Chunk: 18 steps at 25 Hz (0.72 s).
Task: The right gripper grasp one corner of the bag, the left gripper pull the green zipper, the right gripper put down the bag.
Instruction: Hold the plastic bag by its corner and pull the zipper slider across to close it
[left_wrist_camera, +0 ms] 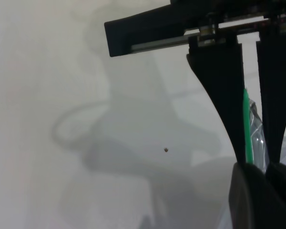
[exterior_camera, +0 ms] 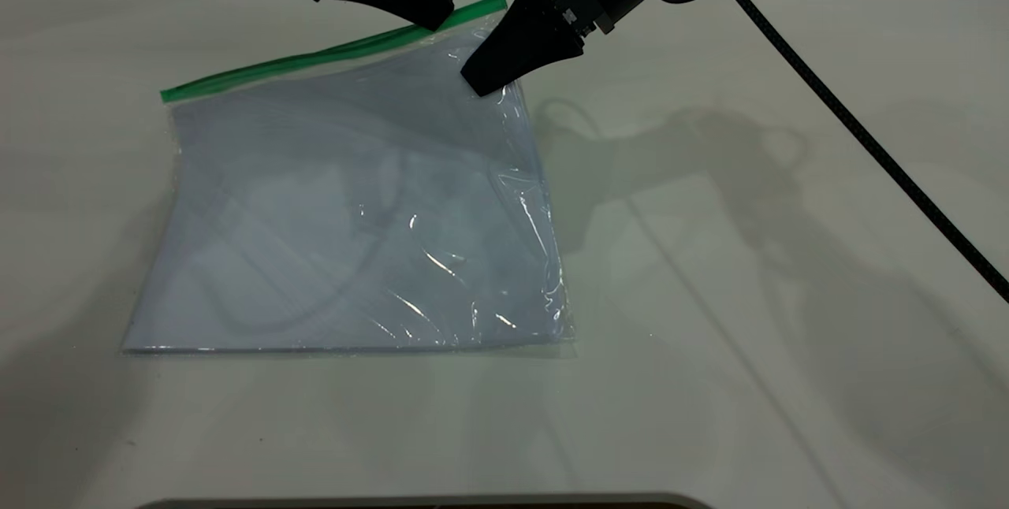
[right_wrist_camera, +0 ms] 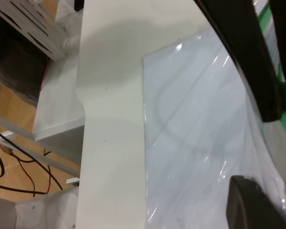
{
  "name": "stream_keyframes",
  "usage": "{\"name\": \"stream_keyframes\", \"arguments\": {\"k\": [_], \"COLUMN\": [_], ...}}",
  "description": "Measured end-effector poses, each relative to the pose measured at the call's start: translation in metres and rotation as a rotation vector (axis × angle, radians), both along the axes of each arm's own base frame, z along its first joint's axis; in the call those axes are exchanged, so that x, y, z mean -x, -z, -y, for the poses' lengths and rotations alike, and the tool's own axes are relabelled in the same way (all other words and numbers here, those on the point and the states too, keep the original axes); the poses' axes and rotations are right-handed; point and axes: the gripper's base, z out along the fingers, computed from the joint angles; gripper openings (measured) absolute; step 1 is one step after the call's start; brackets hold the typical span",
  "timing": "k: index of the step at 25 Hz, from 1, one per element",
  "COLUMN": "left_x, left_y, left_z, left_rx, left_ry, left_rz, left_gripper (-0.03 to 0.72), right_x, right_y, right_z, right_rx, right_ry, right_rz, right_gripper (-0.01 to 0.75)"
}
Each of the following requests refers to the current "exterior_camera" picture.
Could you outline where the dark curved base rim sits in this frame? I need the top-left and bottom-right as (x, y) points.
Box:
(134, 492), (715, 509)

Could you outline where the black braided cable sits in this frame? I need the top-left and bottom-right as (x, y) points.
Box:
(698, 0), (1009, 305)

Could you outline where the clear plastic green-zip bag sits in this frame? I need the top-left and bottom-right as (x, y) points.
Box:
(120, 0), (577, 359)

